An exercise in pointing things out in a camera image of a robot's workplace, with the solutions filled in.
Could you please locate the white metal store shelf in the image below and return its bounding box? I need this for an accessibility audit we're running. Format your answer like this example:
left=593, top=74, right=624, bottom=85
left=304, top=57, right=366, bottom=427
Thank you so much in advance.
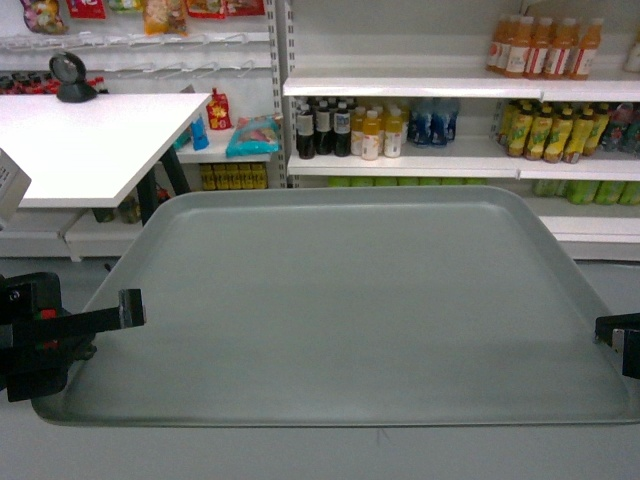
left=1, top=1, right=639, bottom=261

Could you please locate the red snack pouch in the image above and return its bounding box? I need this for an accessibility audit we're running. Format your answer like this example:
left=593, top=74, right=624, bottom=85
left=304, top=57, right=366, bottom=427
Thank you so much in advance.
left=206, top=88, right=233, bottom=131

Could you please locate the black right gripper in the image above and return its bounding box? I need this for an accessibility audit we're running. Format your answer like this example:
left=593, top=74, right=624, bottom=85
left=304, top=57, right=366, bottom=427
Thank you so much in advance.
left=594, top=313, right=640, bottom=379

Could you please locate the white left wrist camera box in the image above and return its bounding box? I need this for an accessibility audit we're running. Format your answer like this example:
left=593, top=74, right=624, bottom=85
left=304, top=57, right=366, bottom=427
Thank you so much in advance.
left=0, top=150, right=31, bottom=230

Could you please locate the teal snack packet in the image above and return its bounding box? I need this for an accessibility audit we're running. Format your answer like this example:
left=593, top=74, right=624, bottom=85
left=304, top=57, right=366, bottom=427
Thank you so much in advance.
left=225, top=115, right=281, bottom=158

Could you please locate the white checkout table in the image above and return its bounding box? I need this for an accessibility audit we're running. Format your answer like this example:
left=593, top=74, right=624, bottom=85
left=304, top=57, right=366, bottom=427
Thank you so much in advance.
left=1, top=93, right=208, bottom=218

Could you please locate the grey silver rectangular tray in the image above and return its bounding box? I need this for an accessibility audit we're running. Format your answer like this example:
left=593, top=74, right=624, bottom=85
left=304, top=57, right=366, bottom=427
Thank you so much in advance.
left=32, top=186, right=639, bottom=427

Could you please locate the black barcode scanner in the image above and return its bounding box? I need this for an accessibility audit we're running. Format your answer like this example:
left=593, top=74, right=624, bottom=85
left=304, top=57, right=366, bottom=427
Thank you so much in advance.
left=49, top=52, right=98, bottom=103

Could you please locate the blue snack pouch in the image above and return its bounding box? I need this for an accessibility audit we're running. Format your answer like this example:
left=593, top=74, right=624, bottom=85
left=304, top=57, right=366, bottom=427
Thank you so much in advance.
left=190, top=116, right=209, bottom=151

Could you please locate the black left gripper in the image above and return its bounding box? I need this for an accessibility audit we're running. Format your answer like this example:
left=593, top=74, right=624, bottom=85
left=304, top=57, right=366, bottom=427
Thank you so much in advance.
left=1, top=272, right=146, bottom=402

